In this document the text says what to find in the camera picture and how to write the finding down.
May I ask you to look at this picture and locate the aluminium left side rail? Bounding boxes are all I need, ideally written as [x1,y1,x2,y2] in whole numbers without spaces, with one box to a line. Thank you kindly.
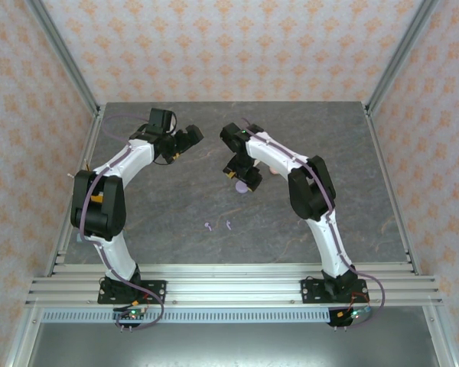
[44,105,106,277]

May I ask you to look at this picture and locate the aluminium right side rail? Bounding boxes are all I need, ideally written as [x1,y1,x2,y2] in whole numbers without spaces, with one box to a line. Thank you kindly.
[363,102,422,277]

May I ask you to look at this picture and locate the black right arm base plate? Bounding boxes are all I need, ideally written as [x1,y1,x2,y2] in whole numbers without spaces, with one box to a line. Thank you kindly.
[301,278,368,305]

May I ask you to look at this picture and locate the aluminium left corner post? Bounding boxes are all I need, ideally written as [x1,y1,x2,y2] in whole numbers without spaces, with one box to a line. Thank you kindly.
[24,0,103,118]

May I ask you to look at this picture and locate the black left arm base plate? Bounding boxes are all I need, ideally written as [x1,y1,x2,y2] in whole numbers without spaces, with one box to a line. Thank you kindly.
[97,280,168,305]

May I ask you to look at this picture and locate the grey slotted cable duct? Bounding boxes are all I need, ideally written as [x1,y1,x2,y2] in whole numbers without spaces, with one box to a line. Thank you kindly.
[41,310,364,324]

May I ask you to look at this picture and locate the aluminium right corner post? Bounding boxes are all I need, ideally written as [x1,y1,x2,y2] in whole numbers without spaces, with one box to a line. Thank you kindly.
[365,0,443,118]

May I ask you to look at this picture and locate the aluminium frame leg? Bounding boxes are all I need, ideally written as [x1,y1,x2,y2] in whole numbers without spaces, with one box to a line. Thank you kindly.
[422,305,458,367]
[3,305,43,367]

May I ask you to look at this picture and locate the aluminium corner post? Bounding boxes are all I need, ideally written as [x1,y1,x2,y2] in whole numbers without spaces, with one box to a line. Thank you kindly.
[24,0,103,118]
[365,0,443,118]

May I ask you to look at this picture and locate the aluminium left frame leg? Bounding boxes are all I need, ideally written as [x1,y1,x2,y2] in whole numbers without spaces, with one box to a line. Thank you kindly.
[3,305,43,367]

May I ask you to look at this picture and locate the grey metal sheet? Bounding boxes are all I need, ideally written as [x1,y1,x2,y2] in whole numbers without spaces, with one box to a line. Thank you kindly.
[26,323,437,367]

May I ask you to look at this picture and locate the aluminium rail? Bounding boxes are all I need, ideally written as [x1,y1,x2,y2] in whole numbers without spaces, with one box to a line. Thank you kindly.
[44,105,106,277]
[363,102,422,277]

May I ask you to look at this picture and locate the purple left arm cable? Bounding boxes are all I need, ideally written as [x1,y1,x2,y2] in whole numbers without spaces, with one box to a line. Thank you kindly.
[78,113,166,332]

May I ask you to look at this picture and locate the aluminium right frame leg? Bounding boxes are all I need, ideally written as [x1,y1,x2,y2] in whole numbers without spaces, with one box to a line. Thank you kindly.
[422,305,458,367]

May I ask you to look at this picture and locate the aluminium mounting rail beam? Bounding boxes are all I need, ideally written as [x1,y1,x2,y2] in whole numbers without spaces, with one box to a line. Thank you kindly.
[24,262,444,307]

